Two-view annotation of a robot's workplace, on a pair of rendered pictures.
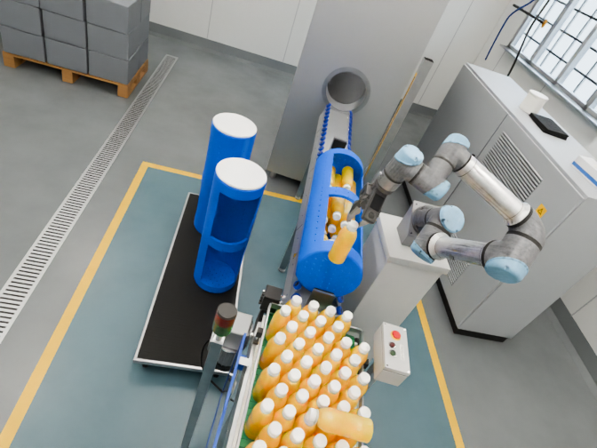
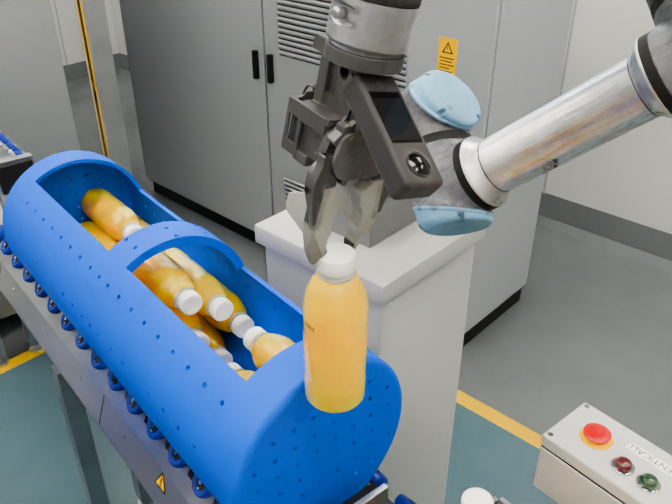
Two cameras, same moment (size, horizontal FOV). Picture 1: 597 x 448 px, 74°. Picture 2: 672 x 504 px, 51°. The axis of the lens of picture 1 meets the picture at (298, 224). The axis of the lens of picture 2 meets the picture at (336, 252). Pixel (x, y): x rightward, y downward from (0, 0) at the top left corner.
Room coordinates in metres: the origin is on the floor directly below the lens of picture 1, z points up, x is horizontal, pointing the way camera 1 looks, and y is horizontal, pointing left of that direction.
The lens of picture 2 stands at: (0.67, 0.14, 1.79)
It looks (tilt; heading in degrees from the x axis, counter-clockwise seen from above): 31 degrees down; 328
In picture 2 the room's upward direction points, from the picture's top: straight up
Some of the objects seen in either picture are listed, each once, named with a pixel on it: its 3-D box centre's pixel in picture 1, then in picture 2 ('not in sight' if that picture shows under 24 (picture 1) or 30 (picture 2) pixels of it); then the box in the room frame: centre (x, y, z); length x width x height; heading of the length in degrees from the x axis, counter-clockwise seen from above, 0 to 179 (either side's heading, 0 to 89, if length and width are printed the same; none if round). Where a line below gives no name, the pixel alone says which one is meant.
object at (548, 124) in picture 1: (548, 125); not in sight; (3.27, -1.48, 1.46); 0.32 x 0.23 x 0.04; 15
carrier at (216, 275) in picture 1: (226, 231); not in sight; (1.76, 0.39, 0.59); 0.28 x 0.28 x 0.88
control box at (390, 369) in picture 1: (390, 353); (622, 485); (1.00, -0.52, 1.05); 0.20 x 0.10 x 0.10; 7
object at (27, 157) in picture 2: (337, 148); (19, 187); (2.49, -0.05, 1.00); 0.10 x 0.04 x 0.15; 97
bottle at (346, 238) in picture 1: (343, 243); (335, 333); (1.17, -0.19, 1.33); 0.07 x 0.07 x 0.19
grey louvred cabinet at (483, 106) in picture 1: (481, 190); (307, 103); (3.35, -1.42, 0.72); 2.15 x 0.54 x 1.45; 15
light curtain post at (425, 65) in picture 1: (371, 170); (121, 185); (2.69, -0.36, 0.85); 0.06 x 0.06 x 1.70; 7
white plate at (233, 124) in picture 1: (234, 124); not in sight; (2.21, 0.61, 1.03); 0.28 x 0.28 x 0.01
